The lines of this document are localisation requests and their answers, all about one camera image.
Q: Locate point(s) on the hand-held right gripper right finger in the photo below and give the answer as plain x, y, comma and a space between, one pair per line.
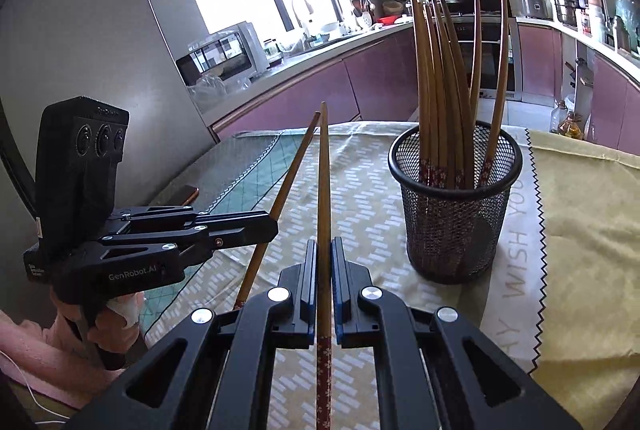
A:
337, 290

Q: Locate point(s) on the wooden chopstick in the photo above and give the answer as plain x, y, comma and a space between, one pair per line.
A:
323, 210
501, 69
477, 49
293, 165

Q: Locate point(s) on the person's left hand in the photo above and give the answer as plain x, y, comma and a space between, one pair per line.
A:
112, 335

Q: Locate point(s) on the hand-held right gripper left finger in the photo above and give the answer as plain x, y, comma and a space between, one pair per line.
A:
311, 280

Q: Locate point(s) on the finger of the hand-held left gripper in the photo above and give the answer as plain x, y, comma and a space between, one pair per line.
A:
240, 235
200, 217

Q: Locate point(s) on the white countertop appliance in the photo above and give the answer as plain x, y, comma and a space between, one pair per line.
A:
220, 54

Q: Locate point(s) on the grey refrigerator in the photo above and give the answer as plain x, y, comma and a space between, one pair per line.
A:
100, 34

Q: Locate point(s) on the yellow cloth with zigzag edge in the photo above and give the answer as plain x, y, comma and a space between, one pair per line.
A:
590, 235

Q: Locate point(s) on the red bowl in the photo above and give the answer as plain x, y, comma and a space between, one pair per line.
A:
387, 20

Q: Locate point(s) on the pink thermos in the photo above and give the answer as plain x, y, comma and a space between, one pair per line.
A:
592, 4

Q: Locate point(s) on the clear plastic bag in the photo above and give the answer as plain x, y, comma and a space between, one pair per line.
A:
215, 89

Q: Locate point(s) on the purple kitchen cabinets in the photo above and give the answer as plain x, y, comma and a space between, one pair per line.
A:
310, 94

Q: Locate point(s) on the bunch of wooden chopsticks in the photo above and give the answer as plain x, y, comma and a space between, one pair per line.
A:
445, 109

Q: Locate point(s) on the steel pot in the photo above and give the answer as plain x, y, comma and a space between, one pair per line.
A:
566, 9

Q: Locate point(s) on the oil bottle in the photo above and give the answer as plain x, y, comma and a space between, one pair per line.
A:
567, 122

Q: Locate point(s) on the black mesh holder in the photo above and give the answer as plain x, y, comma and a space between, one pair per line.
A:
450, 235

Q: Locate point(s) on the patterned tablecloth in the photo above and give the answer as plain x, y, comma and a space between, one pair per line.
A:
360, 190

